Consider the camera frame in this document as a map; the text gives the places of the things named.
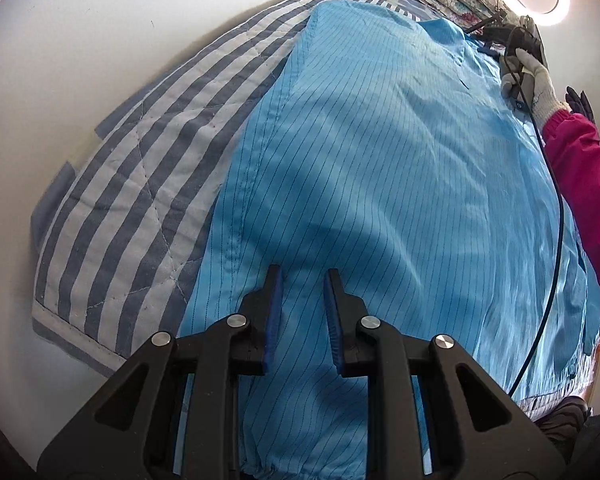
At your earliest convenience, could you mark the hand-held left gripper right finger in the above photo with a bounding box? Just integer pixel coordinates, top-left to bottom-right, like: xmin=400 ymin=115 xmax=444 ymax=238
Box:
xmin=323 ymin=268 xmax=566 ymax=480

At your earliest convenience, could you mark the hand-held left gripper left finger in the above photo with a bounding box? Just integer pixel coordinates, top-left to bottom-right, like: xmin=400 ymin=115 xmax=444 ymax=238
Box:
xmin=36 ymin=264 xmax=285 ymax=480

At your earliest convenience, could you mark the light blue pinstriped garment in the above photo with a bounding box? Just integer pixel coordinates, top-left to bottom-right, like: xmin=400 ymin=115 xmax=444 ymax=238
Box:
xmin=172 ymin=0 xmax=600 ymax=480

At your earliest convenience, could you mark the person's right forearm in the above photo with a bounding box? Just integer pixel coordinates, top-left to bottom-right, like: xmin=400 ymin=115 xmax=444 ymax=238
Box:
xmin=540 ymin=110 xmax=600 ymax=341

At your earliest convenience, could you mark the stack of dark folded clothes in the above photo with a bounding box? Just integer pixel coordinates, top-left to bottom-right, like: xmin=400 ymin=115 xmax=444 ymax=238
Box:
xmin=565 ymin=86 xmax=596 ymax=123

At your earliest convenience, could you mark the person's right hand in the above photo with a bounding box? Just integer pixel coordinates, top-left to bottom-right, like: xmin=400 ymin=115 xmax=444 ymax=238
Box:
xmin=500 ymin=49 xmax=572 ymax=129

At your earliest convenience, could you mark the blue white striped quilt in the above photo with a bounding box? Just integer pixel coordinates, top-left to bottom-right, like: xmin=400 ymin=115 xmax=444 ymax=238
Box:
xmin=30 ymin=0 xmax=341 ymax=378

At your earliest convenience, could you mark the dark grey cloth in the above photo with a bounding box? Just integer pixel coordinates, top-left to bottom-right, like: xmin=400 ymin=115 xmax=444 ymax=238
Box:
xmin=530 ymin=395 xmax=593 ymax=441

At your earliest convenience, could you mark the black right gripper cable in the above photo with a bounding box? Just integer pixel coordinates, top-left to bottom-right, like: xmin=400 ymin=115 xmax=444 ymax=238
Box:
xmin=507 ymin=80 xmax=566 ymax=396

